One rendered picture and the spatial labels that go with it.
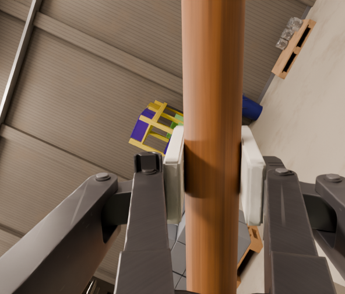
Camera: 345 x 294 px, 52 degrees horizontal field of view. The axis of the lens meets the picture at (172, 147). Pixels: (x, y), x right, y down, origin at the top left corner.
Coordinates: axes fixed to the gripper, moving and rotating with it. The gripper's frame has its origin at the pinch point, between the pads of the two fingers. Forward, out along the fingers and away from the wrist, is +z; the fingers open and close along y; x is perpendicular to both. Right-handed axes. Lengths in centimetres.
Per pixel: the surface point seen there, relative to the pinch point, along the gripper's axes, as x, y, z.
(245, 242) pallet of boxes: -232, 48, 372
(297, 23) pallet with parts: 36, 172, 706
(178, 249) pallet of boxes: -244, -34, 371
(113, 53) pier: -14, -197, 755
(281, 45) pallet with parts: -5, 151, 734
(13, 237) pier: -462, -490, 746
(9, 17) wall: 68, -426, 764
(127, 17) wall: 60, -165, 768
